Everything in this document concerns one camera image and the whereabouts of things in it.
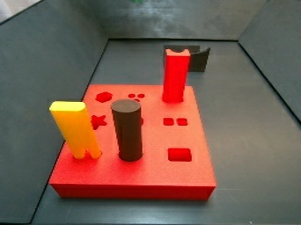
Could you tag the red peg board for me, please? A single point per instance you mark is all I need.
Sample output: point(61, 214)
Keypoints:
point(175, 170)

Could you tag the black curved fixture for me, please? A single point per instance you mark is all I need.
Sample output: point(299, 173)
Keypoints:
point(199, 56)

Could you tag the dark brown cylinder peg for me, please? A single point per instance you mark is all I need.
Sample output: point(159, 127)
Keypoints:
point(127, 117)

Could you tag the red notched peg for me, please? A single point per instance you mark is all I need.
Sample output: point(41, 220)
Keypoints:
point(177, 63)

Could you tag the yellow slotted peg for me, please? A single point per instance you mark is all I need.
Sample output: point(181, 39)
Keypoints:
point(73, 120)

